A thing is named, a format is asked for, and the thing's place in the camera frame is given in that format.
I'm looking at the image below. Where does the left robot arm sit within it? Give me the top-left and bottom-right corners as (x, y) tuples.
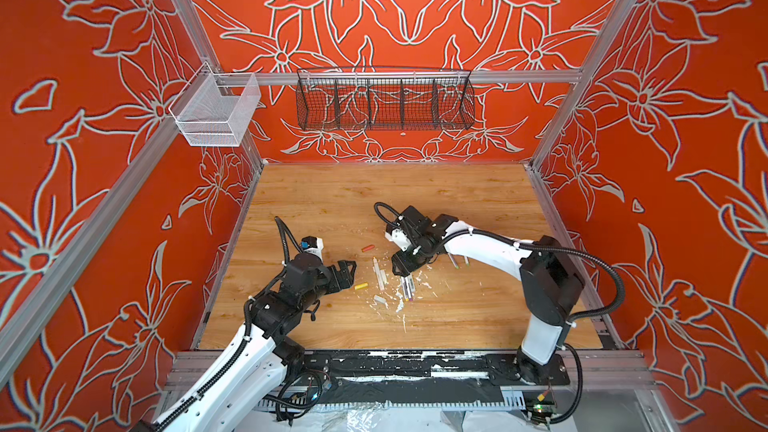
(132, 251), (357, 431)

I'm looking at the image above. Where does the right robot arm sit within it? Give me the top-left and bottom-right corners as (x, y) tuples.
(385, 206), (584, 384)

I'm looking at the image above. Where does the white pen pink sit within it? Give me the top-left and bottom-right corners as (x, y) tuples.
(402, 275), (415, 302)

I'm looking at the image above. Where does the clear plastic bin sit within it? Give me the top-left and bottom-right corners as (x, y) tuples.
(169, 63), (262, 147)

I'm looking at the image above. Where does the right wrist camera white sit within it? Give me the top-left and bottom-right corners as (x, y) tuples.
(389, 229), (412, 251)

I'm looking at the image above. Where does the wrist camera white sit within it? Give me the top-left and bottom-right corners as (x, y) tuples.
(300, 236), (324, 260)
(389, 229), (412, 251)

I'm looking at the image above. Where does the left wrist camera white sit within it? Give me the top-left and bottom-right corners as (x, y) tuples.
(300, 236), (324, 260)

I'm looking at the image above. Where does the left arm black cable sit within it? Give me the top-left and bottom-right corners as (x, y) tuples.
(274, 215), (301, 265)

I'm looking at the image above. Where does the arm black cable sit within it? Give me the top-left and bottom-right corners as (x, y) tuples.
(274, 215), (301, 265)
(373, 201), (626, 424)

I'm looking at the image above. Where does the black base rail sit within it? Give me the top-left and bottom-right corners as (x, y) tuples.
(285, 349), (574, 388)

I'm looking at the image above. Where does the black wire basket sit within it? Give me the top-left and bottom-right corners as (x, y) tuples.
(295, 66), (476, 132)

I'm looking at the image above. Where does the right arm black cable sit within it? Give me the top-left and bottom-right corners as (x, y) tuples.
(373, 201), (626, 424)

